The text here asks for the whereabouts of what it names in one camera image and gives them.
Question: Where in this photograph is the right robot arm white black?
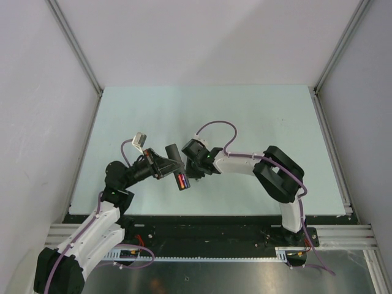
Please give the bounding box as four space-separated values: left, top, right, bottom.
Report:
182 139 306 246

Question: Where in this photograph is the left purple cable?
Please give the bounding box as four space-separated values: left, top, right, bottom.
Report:
44 139 156 292

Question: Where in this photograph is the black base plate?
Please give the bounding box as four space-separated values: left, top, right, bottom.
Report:
62 214 358 258

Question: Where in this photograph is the right aluminium frame post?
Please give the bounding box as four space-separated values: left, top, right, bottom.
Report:
314 0 373 92

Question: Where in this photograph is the aluminium frame post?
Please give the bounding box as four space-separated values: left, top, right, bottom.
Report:
45 0 104 96
314 0 373 92

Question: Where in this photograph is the black remote control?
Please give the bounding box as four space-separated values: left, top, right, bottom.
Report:
165 143 190 191

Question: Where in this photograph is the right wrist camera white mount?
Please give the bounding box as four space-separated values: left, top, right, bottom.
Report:
193 134 209 148

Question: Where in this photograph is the purple battery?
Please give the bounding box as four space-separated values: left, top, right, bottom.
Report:
181 174 188 188

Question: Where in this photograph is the left aluminium frame post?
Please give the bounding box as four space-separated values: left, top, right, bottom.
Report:
45 0 104 96

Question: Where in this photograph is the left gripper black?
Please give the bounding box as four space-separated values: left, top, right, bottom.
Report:
122 148 184 189

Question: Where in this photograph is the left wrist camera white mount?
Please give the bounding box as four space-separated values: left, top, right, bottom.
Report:
131 132 147 154

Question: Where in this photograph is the aluminium cross rail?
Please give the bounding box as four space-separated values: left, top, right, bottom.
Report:
45 224 379 251

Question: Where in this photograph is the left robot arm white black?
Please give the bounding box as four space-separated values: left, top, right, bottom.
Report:
33 144 184 293

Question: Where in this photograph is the grey slotted cable duct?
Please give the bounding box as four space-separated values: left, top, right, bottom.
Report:
102 246 306 263

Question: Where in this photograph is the red battery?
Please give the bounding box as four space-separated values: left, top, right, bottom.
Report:
178 174 185 189

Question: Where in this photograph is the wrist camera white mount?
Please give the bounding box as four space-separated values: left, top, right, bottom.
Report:
131 132 147 154
193 134 209 148

